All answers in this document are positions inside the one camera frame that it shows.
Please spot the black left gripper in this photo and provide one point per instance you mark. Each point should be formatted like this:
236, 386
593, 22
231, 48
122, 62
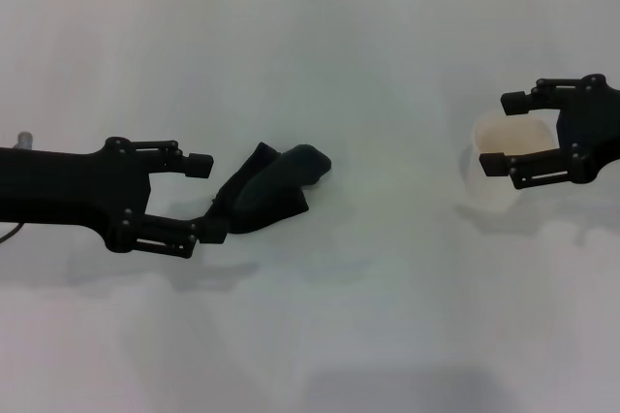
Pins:
58, 190

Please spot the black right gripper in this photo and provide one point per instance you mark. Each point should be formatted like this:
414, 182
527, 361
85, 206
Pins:
596, 127

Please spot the white paper cup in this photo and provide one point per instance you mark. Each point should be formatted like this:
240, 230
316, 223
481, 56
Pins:
513, 134

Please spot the dark blue rag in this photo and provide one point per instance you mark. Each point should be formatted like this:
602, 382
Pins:
276, 190

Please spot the clear left wrist plug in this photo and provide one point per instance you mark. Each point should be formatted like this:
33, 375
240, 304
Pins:
24, 139

